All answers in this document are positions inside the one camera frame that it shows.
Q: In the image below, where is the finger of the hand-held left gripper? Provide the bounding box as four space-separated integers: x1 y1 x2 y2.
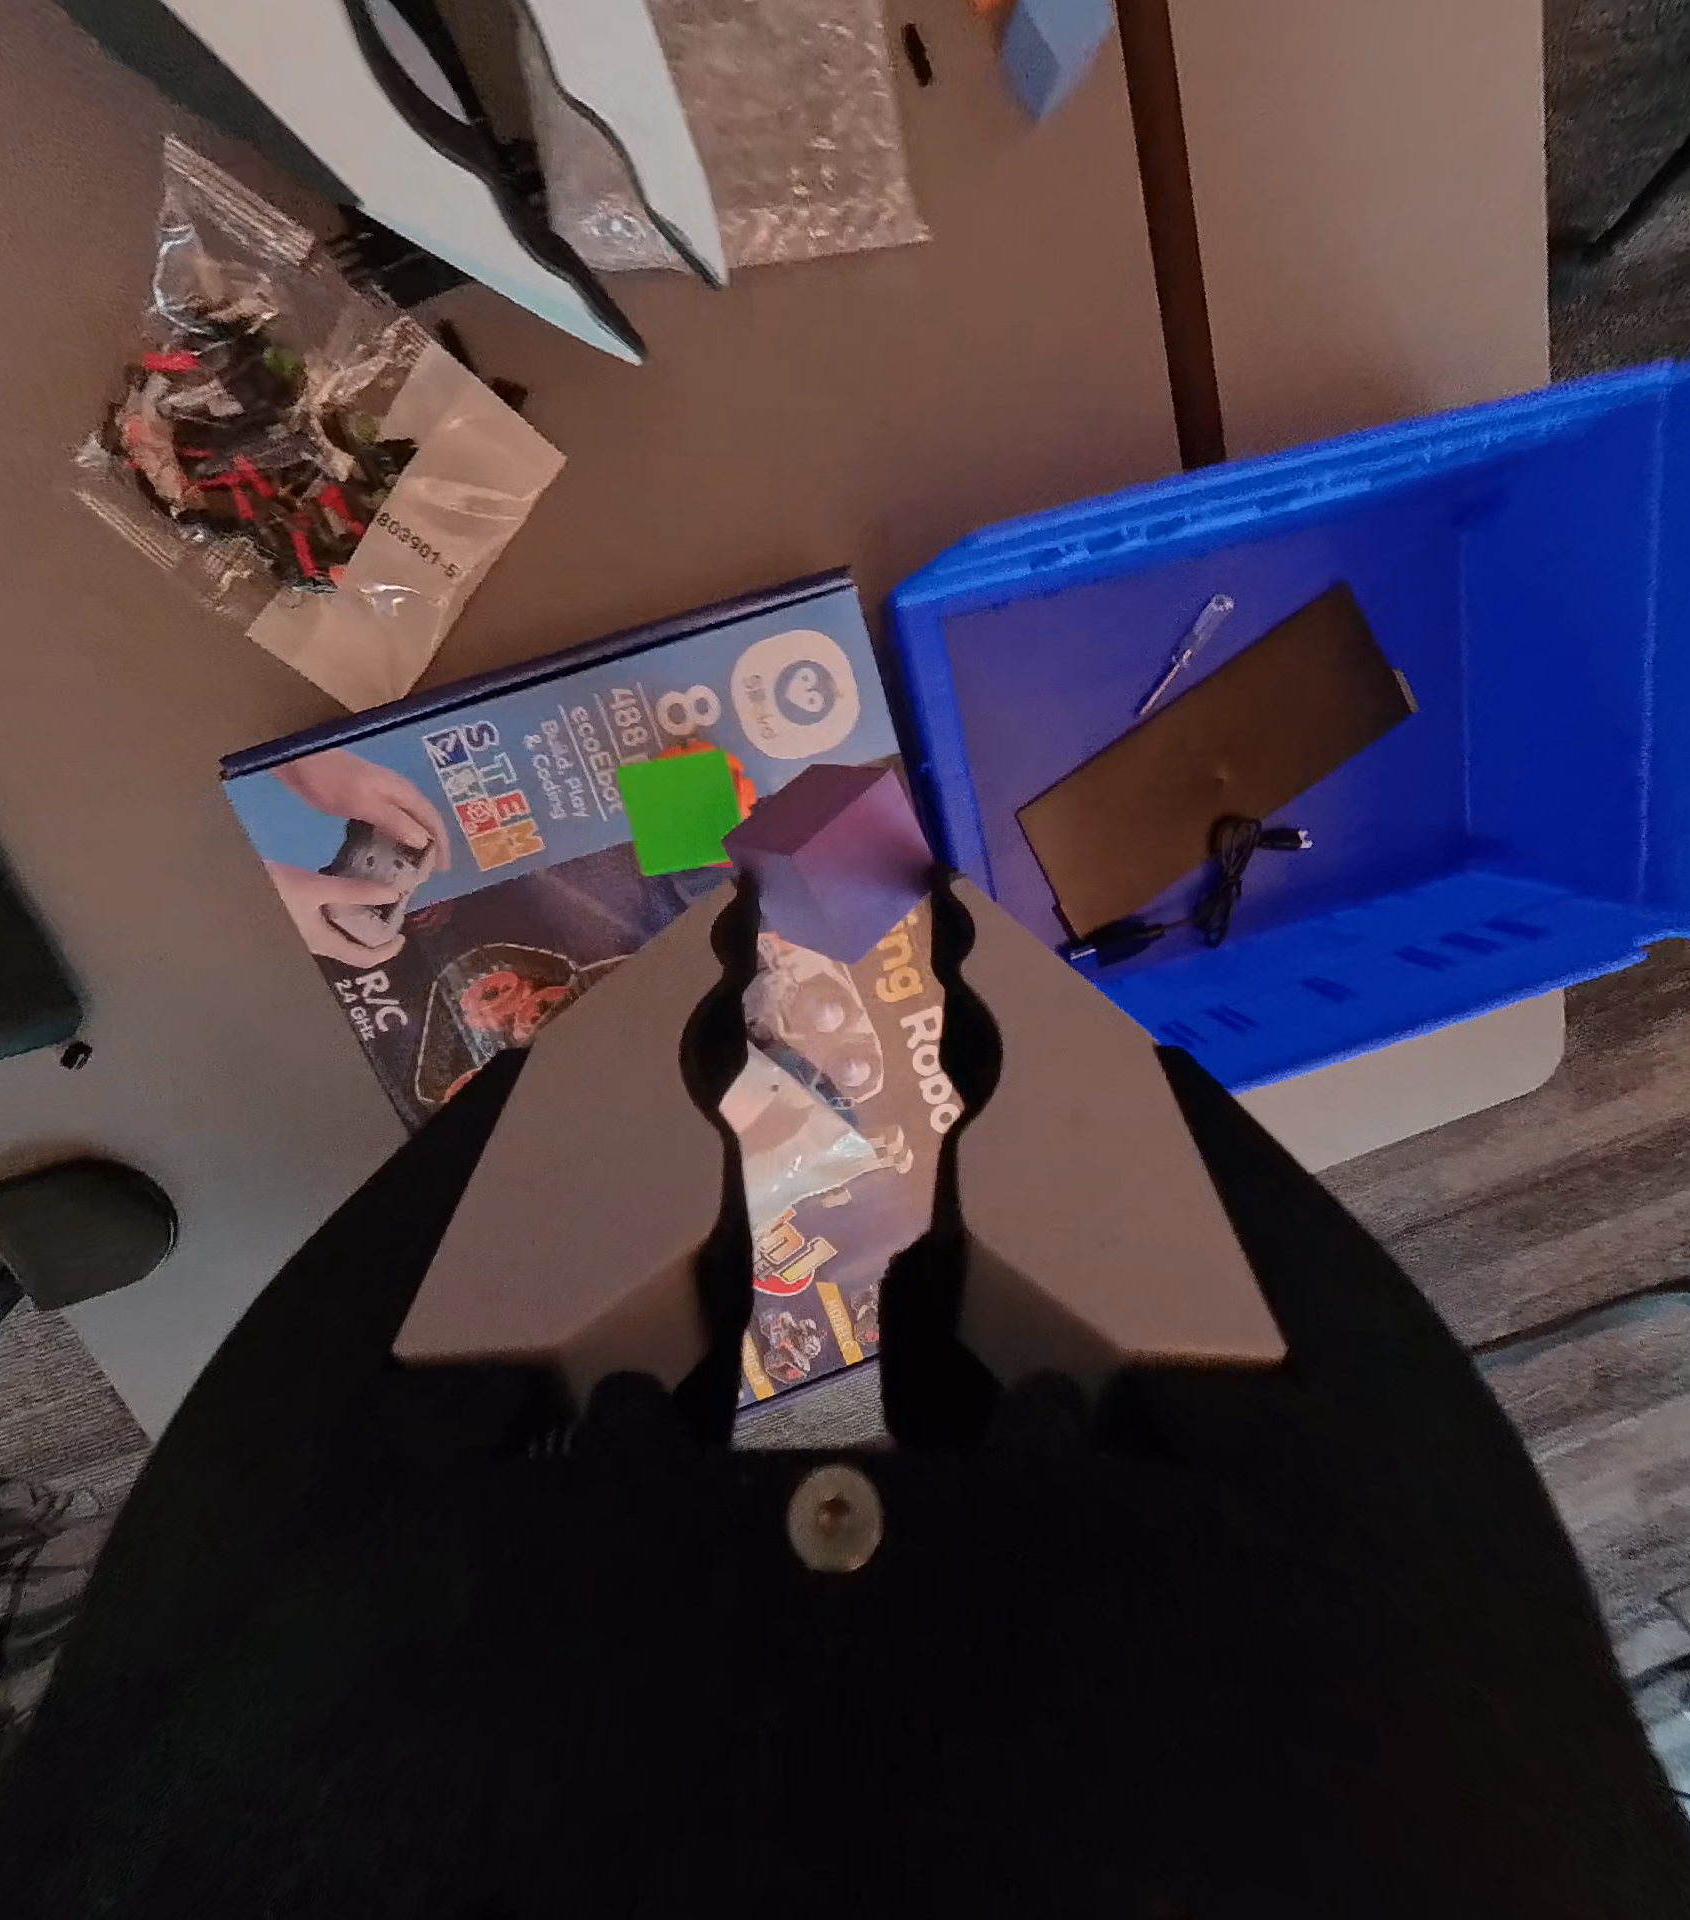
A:
162 0 649 366
523 0 731 290

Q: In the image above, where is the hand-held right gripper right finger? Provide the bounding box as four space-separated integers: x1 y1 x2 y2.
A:
879 870 1290 1447

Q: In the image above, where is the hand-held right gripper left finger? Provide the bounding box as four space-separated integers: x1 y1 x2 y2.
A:
393 876 773 1447

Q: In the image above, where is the green wooden cube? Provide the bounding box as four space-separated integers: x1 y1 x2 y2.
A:
615 746 742 880

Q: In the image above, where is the blue wooden cube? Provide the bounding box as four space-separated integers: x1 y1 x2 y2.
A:
998 0 1120 126

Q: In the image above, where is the purple wooden cube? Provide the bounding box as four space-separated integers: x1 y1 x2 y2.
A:
722 763 932 962

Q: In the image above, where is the small orange plastic wheel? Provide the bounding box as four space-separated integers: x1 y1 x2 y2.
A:
664 733 760 803

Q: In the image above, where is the blue plastic storage bin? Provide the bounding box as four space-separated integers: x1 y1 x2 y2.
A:
886 335 1690 1094

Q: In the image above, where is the clear bubble wrap sheet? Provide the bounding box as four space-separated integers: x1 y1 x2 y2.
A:
544 0 932 276

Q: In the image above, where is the clear bag with white flap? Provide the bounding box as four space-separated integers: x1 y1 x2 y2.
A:
717 929 922 1217

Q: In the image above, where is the dark blue cardboard kit box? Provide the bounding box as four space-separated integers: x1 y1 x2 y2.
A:
218 566 971 1411

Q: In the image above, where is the flat black rectangular panel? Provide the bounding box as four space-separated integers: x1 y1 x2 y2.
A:
1014 581 1421 948

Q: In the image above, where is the black cable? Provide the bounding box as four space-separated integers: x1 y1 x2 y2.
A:
1062 815 1316 969

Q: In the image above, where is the small clear-handled screwdriver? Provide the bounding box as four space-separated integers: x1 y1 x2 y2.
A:
1137 591 1238 717

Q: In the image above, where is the grey desk with cable flap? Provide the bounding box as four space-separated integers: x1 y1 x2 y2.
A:
1173 0 1569 1176

